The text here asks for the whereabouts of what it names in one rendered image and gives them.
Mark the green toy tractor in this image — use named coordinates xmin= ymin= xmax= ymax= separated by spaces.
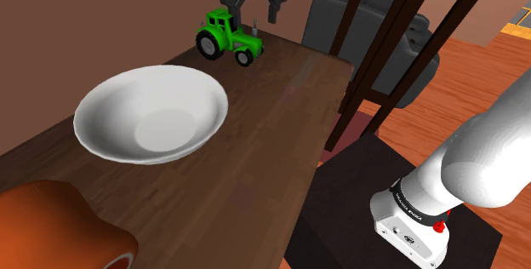
xmin=194 ymin=7 xmax=266 ymax=68

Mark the dark grey armchair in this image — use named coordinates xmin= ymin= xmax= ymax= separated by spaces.
xmin=300 ymin=0 xmax=441 ymax=110

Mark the white bowl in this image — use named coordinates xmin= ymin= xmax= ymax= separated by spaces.
xmin=73 ymin=64 xmax=230 ymax=166

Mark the dark wooden table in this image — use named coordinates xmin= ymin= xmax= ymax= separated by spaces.
xmin=0 ymin=23 xmax=355 ymax=269

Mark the dark robot stand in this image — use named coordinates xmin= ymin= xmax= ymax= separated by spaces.
xmin=283 ymin=130 xmax=504 ymax=269

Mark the orange cylindrical container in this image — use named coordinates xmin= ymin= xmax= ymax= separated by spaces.
xmin=0 ymin=179 xmax=140 ymax=269

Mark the dark brown wooden frame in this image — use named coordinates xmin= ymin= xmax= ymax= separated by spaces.
xmin=323 ymin=0 xmax=505 ymax=153

